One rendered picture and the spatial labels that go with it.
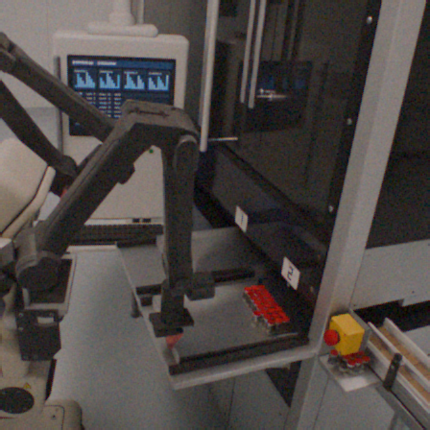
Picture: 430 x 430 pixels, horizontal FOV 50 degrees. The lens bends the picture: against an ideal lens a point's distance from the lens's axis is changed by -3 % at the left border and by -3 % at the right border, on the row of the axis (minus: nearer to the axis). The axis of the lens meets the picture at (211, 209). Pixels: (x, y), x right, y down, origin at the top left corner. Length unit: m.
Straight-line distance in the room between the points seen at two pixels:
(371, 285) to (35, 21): 5.59
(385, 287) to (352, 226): 0.26
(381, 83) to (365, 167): 0.18
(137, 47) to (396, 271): 1.17
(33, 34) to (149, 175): 4.58
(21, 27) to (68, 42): 4.54
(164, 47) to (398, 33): 1.02
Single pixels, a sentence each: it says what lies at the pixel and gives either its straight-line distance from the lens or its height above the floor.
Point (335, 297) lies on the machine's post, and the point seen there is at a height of 1.07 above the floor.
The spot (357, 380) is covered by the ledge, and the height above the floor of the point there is 0.88.
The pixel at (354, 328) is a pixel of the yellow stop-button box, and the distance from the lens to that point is 1.22.
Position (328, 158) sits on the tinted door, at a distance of 1.20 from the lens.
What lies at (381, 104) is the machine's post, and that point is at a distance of 1.04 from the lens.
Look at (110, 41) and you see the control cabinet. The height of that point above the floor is 1.53.
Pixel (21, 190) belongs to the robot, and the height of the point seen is 1.33.
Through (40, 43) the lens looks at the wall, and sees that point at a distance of 6.38.
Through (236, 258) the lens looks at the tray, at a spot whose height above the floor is 0.88.
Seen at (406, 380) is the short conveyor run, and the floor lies 0.93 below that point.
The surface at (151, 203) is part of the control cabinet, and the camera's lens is 2.02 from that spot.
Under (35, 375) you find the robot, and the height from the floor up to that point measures 0.80.
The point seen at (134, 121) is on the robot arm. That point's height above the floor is 1.55.
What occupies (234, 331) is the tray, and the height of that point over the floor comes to 0.88.
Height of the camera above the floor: 1.76
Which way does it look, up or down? 26 degrees down
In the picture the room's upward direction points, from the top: 6 degrees clockwise
